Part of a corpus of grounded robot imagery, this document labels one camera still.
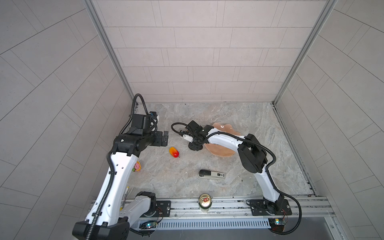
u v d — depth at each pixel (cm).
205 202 64
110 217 35
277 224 68
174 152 87
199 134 69
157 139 61
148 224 65
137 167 81
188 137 82
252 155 53
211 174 78
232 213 71
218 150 90
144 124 52
